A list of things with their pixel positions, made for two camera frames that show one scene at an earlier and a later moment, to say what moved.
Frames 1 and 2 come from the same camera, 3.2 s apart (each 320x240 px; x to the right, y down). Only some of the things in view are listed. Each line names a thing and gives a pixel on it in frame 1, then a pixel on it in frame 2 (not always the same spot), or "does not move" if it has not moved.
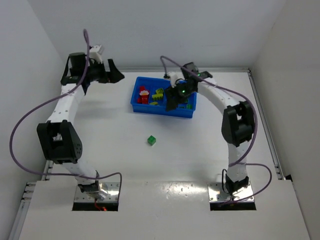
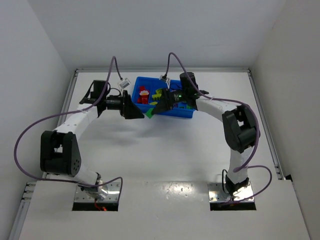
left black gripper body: (104, 72) to (125, 104)
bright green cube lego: (151, 140) to (150, 113)
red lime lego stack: (144, 98) does not move
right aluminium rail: (266, 128) does not move
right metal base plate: (216, 194) does not move
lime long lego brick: (159, 95) does not move
